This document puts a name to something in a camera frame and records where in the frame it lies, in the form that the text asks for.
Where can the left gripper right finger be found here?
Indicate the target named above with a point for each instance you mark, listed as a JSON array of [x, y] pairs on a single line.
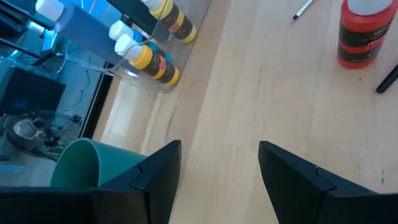
[[295, 186]]

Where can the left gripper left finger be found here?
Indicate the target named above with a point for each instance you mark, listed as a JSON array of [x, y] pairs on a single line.
[[155, 186]]

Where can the small orange striped paint bottle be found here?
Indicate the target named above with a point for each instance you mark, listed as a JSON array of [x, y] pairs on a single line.
[[146, 57]]

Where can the small red striped paint bottle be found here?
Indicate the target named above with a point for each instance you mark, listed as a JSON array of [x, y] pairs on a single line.
[[360, 37]]

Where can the small yellow striped paint bottle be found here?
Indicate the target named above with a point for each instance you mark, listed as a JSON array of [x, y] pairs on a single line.
[[177, 21]]

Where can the large purple paint bottle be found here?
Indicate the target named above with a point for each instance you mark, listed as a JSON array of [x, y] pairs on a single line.
[[87, 34]]

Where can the dark green plastic cup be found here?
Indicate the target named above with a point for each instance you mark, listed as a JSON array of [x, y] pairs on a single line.
[[93, 161]]

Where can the clear plastic bin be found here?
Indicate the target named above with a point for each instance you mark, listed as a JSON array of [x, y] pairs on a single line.
[[186, 56]]

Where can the black rectangular case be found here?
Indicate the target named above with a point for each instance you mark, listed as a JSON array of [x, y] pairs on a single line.
[[28, 90]]

